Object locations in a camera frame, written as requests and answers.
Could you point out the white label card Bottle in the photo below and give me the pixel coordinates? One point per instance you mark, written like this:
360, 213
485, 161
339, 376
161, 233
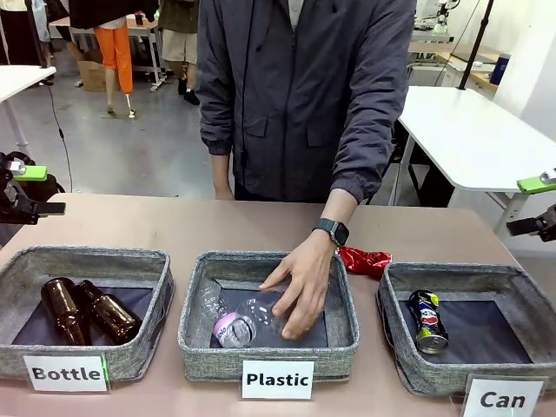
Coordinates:
65, 373

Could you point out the person's left forearm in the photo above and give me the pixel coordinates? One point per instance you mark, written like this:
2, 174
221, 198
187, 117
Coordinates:
341, 208

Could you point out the grey fabric basket Bottle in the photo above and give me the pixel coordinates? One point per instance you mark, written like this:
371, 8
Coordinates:
130, 356

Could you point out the person's right forearm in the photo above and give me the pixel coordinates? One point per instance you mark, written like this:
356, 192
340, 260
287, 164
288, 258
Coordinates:
222, 178

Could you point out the red crumpled wrapper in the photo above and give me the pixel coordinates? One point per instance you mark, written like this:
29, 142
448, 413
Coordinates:
365, 260

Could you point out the white label card Can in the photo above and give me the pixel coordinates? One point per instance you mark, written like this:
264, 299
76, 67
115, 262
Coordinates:
504, 399

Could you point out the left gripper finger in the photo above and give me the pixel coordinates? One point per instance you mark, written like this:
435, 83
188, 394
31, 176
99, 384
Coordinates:
48, 208
30, 173

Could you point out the grey fabric basket Plastic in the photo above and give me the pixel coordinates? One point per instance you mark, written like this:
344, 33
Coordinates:
269, 349

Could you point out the person in orange trousers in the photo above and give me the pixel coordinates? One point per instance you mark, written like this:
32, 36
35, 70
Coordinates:
115, 52

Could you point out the black stand pole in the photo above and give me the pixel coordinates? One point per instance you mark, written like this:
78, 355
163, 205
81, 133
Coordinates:
37, 39

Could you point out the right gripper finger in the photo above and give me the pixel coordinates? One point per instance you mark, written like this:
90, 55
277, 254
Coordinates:
527, 226
534, 184

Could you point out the large white table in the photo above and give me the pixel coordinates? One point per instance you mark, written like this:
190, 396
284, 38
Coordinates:
456, 130

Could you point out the small white table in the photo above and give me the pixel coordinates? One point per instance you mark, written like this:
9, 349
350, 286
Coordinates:
21, 78

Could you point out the person's left hand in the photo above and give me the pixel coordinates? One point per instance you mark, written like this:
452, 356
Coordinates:
306, 282

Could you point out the wooden table white legs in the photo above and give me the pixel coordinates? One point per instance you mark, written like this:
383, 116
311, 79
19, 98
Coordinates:
157, 61

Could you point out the blue tumbler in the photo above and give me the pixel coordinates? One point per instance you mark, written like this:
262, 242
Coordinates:
500, 69

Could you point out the black wrist watch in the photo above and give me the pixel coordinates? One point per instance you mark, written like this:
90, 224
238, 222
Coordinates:
334, 232

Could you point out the cardboard box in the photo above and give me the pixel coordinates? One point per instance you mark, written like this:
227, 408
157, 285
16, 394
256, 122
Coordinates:
89, 76

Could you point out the person in grey jacket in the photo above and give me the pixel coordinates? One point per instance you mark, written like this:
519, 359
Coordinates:
282, 108

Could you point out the person in dark clothes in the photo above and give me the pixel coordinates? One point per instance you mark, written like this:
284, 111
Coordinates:
17, 39

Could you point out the person in beige shorts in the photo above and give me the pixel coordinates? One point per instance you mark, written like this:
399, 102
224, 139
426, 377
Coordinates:
178, 43

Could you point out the crushed black soda can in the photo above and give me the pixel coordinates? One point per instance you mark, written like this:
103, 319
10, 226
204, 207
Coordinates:
428, 323

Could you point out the clear plastic bottle pink label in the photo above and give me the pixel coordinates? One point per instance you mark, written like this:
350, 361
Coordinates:
223, 328

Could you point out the white machine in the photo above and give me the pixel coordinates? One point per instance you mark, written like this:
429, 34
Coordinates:
438, 26

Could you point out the grey fabric basket Can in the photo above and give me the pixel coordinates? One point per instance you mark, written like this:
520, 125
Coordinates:
417, 373

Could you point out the white label card Plastic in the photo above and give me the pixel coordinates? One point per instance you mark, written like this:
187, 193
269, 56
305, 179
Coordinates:
278, 379

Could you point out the wooden desk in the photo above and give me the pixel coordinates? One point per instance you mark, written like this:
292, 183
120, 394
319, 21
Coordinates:
460, 54

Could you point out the black backpack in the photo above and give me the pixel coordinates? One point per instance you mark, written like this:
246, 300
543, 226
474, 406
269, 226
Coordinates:
54, 184

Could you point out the brown glass beer bottle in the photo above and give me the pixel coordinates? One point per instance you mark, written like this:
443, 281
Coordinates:
110, 315
65, 308

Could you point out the black tripod pole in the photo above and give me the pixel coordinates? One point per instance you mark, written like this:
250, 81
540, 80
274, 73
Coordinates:
477, 43

